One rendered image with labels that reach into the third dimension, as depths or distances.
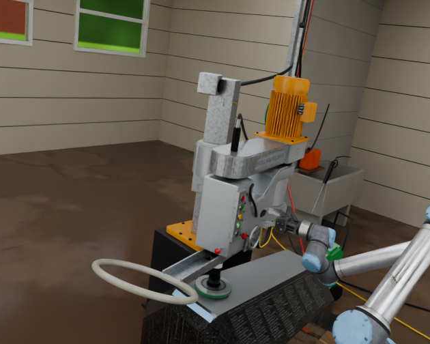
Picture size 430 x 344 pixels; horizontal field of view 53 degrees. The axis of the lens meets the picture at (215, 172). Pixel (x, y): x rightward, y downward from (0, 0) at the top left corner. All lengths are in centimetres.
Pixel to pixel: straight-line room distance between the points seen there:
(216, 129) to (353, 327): 201
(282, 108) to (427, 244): 132
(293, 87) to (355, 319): 153
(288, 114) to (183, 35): 731
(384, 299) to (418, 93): 582
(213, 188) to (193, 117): 739
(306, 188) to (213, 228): 338
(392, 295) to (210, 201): 105
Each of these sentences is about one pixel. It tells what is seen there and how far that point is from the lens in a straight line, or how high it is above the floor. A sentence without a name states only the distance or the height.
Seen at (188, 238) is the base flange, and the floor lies 79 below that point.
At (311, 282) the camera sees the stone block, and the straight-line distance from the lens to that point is 316.
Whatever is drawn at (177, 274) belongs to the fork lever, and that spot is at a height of 113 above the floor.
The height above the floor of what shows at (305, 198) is 59.
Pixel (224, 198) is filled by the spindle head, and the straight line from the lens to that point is 230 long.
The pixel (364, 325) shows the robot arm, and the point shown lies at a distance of 173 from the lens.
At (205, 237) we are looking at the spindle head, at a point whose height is 124.
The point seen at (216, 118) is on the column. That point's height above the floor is 175.
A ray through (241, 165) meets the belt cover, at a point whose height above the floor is 169.
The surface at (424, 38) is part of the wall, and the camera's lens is 746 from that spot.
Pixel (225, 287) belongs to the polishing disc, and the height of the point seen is 93.
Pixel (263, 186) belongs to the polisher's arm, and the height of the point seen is 148.
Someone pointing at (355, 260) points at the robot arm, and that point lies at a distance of 213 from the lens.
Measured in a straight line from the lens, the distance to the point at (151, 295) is 177.
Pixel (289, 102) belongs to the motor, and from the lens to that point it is 280.
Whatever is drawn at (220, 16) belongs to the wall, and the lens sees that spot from 932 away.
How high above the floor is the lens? 225
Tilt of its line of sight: 16 degrees down
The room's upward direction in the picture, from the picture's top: 8 degrees clockwise
